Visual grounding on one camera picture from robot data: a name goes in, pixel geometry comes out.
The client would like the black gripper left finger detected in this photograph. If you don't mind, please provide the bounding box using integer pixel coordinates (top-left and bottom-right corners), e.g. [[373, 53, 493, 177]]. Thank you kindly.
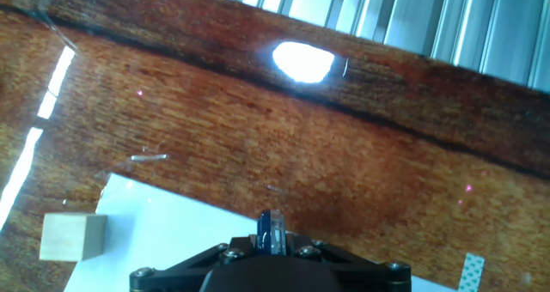
[[128, 234, 259, 292]]

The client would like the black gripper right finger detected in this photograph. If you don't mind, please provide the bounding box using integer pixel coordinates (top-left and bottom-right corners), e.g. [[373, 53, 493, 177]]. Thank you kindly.
[[285, 232, 413, 292]]

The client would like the white paper sheet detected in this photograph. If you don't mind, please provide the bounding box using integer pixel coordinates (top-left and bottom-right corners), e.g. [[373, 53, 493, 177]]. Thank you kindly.
[[63, 173, 459, 292]]

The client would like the small wooden cube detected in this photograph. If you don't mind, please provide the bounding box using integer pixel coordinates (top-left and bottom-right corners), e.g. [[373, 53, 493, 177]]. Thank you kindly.
[[39, 212, 107, 263]]

